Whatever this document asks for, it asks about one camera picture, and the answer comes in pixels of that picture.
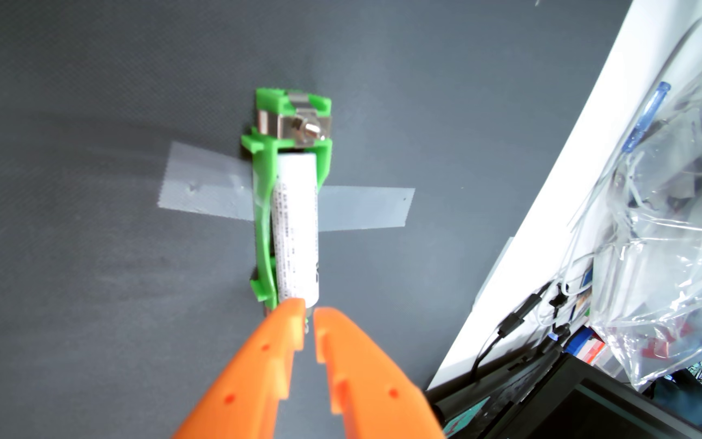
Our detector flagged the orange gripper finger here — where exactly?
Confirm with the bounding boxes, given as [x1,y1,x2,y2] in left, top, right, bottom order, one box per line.
[172,298,307,439]
[313,307,445,439]

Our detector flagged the white cylindrical battery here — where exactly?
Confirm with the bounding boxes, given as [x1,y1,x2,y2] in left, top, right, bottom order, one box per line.
[271,152,321,309]

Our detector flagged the green battery holder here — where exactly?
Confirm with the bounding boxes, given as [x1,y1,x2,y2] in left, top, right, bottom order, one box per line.
[240,88,334,318]

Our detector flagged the dark grey mat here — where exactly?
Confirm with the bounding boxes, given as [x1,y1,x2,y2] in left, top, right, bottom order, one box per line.
[0,0,635,439]

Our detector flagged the black Dell laptop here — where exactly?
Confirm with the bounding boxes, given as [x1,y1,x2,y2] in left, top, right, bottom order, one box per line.
[424,348,702,439]

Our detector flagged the clear tape strip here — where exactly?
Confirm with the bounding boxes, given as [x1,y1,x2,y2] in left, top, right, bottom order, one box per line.
[157,141,416,233]

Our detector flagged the red and blue boxes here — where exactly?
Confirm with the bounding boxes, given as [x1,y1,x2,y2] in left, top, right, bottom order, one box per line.
[561,326,608,367]

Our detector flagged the dark teal rounded object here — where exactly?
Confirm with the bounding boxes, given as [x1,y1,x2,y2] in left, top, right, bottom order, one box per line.
[646,369,702,428]

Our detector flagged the clear plastic bag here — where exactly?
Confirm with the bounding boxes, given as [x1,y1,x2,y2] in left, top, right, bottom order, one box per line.
[589,55,702,392]

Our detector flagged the blue pen in bag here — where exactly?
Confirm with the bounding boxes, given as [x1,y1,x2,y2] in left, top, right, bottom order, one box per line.
[622,81,672,154]

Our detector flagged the black cable with adapter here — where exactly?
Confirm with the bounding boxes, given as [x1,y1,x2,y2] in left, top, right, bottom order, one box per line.
[470,293,544,385]

